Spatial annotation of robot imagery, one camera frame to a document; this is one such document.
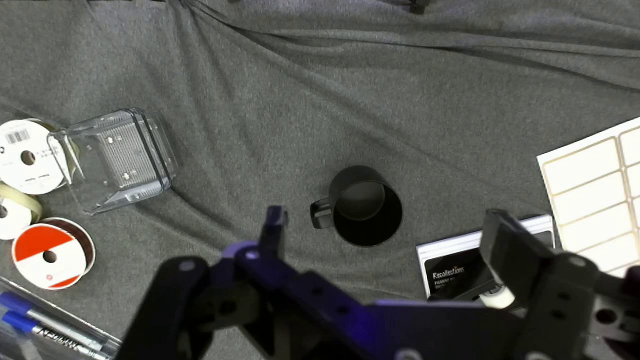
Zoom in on clear pen tray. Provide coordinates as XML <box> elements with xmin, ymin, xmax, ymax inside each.
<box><xmin>0</xmin><ymin>278</ymin><xmax>119</xmax><ymax>360</ymax></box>

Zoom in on grey table cloth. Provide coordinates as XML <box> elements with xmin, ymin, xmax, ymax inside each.
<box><xmin>0</xmin><ymin>0</ymin><xmax>640</xmax><ymax>334</ymax></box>

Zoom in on red white ribbon spool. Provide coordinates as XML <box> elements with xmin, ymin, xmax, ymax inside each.
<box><xmin>12</xmin><ymin>215</ymin><xmax>95</xmax><ymax>289</ymax></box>

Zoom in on clear plastic box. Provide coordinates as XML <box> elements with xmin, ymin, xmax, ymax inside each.
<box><xmin>47</xmin><ymin>107</ymin><xmax>175</xmax><ymax>215</ymax></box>

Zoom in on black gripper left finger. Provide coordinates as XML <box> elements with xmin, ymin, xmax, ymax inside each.
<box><xmin>257</xmin><ymin>205</ymin><xmax>287</xmax><ymax>257</ymax></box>

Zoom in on black mug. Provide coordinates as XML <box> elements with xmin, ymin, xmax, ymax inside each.
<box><xmin>310</xmin><ymin>165</ymin><xmax>401</xmax><ymax>246</ymax></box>

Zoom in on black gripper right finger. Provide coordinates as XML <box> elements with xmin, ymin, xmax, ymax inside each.
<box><xmin>480</xmin><ymin>208</ymin><xmax>556</xmax><ymax>308</ymax></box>

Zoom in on blue pen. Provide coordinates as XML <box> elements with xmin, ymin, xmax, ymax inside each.
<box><xmin>0</xmin><ymin>291</ymin><xmax>107</xmax><ymax>360</ymax></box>

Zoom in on cream tape spool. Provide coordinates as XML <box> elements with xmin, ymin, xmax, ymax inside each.
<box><xmin>0</xmin><ymin>183</ymin><xmax>42</xmax><ymax>241</ymax></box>

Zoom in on white label sheet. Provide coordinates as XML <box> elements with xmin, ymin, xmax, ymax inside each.
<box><xmin>537</xmin><ymin>117</ymin><xmax>640</xmax><ymax>275</ymax></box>

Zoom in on black white card box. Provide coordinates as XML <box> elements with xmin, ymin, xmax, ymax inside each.
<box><xmin>413</xmin><ymin>211</ymin><xmax>556</xmax><ymax>302</ymax></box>

